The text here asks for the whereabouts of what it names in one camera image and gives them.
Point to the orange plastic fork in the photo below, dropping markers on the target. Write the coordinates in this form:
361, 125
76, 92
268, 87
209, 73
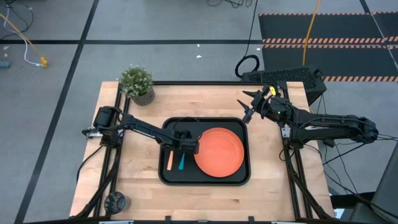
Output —
170, 161

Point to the small plant in striped pot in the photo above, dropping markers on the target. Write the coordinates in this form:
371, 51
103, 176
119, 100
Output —
136, 82

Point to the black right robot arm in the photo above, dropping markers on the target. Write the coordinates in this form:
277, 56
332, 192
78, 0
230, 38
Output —
326, 124

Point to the black hazard-striped floor mat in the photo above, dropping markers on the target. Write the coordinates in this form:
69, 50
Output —
323, 28
342, 62

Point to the black perforated equipment box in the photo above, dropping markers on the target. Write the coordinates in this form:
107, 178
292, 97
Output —
286, 74

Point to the small yellow tag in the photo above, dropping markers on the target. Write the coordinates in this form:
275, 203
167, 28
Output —
272, 91

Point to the small grey-blue floor object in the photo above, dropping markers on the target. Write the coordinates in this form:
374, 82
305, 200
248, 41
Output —
4, 64

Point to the teal plastic spoon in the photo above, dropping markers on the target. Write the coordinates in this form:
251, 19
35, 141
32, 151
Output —
181, 163

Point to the dark grey chair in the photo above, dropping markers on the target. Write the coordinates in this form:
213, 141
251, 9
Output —
385, 193

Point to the silver table clamp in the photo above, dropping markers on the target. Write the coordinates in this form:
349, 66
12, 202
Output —
93, 134

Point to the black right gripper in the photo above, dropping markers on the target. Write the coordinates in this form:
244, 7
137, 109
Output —
265, 105

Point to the black rectangular serving tray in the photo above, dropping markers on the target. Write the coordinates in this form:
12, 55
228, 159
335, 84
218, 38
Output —
186, 177

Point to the white mounting bracket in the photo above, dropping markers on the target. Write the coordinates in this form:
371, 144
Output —
286, 132

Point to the orange round plate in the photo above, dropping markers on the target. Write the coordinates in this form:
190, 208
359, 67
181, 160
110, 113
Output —
219, 152

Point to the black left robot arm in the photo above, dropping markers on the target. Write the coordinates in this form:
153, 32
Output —
143, 127

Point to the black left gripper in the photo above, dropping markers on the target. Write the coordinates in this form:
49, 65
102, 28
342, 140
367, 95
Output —
188, 144

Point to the dark faceted glass cup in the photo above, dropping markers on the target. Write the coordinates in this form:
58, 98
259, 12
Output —
116, 203

